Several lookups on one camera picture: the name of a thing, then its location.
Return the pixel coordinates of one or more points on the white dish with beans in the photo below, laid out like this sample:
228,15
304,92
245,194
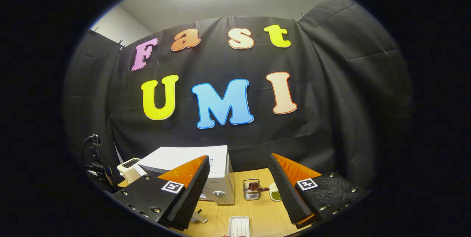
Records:
275,194

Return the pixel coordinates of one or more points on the white rectangular tray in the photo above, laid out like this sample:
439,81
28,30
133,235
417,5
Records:
239,226

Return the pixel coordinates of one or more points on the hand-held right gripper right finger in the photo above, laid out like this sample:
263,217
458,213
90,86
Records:
287,193

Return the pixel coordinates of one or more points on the brown spoon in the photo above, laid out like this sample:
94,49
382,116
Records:
262,189

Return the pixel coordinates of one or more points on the white microwave oven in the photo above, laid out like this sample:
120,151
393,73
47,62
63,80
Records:
217,163

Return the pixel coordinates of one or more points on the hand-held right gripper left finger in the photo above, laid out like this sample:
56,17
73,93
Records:
191,196

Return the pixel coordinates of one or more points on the white toaster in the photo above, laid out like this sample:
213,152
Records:
127,169

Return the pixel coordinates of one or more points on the black backdrop cloth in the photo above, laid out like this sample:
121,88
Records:
349,101

